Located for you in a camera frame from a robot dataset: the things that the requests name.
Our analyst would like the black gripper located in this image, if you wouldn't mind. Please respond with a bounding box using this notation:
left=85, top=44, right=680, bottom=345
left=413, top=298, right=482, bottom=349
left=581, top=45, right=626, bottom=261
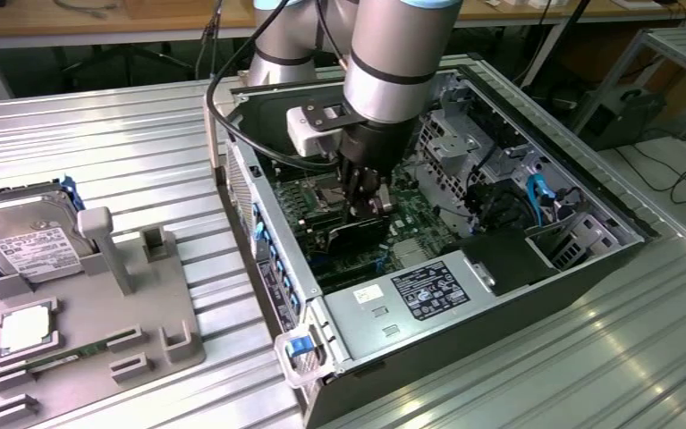
left=334, top=119, right=419, bottom=219

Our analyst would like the black graphics card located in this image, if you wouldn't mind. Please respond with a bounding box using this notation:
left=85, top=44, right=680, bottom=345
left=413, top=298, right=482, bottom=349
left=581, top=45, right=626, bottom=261
left=323, top=215, right=390, bottom=257

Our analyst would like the CPU socket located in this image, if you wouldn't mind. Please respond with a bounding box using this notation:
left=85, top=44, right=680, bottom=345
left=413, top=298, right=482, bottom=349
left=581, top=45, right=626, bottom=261
left=312, top=183, right=351, bottom=209

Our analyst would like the silver drive cage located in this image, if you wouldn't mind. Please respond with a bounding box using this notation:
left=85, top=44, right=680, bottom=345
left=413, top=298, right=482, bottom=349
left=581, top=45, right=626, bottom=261
left=413, top=109, right=502, bottom=224

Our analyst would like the green motherboard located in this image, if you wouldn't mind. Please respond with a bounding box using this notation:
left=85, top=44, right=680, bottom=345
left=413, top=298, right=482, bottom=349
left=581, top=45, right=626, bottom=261
left=271, top=163, right=475, bottom=294

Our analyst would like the open black PC case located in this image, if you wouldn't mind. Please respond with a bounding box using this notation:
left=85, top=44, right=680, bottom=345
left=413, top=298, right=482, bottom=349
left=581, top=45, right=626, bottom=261
left=210, top=63, right=661, bottom=429

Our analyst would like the silver chipset heatsink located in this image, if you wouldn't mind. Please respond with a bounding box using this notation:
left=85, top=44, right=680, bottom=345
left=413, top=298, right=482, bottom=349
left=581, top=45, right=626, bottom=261
left=391, top=238, right=433, bottom=265

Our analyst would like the wooden workbench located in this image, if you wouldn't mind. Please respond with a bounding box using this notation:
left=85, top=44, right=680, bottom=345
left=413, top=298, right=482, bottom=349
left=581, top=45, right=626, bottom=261
left=0, top=0, right=686, bottom=100

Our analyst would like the grey power supply unit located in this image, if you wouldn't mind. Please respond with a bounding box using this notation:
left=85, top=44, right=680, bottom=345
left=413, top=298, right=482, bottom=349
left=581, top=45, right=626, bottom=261
left=322, top=249, right=499, bottom=361

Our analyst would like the black device on floor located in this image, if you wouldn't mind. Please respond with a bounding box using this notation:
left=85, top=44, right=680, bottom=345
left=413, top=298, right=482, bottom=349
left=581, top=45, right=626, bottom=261
left=579, top=88, right=668, bottom=151

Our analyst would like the metal slat side table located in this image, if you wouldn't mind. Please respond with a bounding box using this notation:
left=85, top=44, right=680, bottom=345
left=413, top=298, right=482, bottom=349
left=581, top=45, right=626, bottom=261
left=569, top=25, right=686, bottom=139

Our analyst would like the blue disk carrier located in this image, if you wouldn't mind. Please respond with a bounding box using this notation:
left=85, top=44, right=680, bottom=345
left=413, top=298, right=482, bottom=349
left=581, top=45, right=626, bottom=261
left=0, top=173, right=91, bottom=215

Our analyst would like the grey parts rack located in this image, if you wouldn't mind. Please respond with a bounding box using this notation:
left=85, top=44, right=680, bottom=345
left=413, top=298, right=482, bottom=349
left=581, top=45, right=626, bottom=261
left=0, top=206, right=208, bottom=429

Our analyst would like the hard disk with white label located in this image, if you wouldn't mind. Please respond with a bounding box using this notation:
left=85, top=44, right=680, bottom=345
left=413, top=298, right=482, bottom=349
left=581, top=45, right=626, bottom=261
left=0, top=194, right=100, bottom=284

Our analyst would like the green RAM stick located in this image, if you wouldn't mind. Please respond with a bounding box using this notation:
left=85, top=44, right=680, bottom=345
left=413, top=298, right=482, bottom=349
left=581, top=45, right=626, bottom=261
left=0, top=337, right=118, bottom=371

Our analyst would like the silver CPU chip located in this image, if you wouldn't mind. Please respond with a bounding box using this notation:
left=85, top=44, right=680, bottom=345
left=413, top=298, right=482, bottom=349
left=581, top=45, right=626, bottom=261
left=0, top=306, right=57, bottom=350

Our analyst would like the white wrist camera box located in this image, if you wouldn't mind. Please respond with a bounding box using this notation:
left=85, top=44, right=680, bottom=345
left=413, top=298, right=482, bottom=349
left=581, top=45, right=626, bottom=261
left=286, top=100, right=361, bottom=158

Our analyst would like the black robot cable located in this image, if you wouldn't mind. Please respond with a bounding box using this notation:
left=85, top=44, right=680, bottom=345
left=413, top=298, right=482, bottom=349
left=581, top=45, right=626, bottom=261
left=207, top=0, right=350, bottom=170

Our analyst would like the blue SATA wire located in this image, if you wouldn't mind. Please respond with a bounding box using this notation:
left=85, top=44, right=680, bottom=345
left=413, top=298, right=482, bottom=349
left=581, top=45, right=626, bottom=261
left=523, top=172, right=558, bottom=227

